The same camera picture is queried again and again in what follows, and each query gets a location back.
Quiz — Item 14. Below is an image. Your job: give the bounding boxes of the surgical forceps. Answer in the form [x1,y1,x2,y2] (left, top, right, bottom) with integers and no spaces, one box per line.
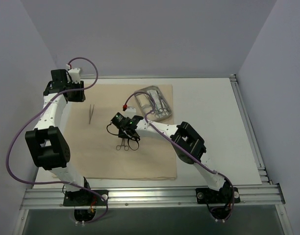
[116,138,129,151]

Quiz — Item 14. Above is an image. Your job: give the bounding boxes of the thin metal tweezers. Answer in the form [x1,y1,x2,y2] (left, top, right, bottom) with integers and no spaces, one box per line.
[89,104,95,124]

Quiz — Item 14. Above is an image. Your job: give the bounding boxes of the metal instrument tray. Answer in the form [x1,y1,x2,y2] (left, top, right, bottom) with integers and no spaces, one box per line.
[134,85,173,122]

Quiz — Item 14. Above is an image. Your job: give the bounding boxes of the beige cloth wrap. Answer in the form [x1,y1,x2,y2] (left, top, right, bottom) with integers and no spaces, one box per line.
[61,84,177,180]

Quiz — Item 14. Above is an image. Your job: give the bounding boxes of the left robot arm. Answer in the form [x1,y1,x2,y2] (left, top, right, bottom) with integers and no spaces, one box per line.
[25,68,92,205]

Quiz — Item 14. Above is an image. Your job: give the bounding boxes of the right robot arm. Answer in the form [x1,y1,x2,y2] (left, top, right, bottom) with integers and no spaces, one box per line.
[110,113,233,202]

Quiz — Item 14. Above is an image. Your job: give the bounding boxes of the white packet in tray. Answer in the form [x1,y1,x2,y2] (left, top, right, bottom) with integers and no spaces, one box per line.
[147,90,159,101]

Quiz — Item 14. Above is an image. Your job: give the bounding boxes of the right black thin cable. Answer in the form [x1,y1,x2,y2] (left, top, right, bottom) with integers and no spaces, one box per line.
[106,123,141,152]

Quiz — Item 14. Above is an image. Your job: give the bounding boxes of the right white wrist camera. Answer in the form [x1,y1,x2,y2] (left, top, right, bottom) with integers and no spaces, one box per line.
[123,104,136,116]

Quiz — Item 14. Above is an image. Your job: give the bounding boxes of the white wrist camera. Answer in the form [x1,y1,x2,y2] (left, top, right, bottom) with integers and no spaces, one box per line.
[66,64,82,84]
[123,104,136,116]

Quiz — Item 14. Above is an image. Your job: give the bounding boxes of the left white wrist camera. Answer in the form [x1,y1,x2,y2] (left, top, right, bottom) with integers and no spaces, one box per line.
[66,64,82,84]

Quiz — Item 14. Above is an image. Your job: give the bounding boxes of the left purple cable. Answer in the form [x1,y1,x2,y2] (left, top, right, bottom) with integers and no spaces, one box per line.
[5,57,108,224]

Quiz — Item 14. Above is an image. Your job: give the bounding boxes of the purple cable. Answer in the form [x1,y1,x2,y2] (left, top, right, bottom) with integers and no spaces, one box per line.
[123,91,235,223]
[5,57,108,224]

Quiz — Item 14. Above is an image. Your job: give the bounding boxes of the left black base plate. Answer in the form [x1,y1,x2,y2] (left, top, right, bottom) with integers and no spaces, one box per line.
[63,189,106,207]

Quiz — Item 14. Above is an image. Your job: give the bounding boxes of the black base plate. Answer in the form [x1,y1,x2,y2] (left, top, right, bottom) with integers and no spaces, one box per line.
[63,189,106,207]
[195,187,232,204]

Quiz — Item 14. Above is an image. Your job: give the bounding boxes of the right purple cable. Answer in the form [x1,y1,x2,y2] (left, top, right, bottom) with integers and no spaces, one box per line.
[123,91,235,223]

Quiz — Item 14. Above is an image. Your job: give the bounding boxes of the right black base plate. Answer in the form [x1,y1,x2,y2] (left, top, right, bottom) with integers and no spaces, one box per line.
[195,187,232,204]

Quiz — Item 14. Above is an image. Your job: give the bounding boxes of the aluminium frame rail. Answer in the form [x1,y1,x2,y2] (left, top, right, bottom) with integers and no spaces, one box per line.
[21,184,285,210]

